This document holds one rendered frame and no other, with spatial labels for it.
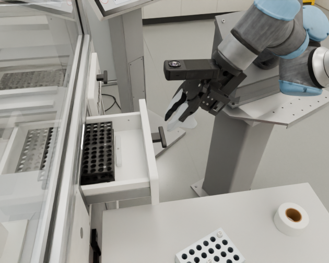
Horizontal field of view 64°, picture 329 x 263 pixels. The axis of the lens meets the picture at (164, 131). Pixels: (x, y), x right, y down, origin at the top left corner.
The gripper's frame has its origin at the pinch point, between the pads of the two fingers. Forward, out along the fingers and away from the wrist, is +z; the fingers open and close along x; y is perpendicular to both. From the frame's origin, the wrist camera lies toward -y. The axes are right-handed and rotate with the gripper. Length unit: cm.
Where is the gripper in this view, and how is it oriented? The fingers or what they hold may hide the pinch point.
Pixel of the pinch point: (166, 120)
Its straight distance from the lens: 64.4
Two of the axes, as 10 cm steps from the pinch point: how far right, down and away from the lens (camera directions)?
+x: -1.6, -6.8, 7.2
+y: 8.1, 3.3, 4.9
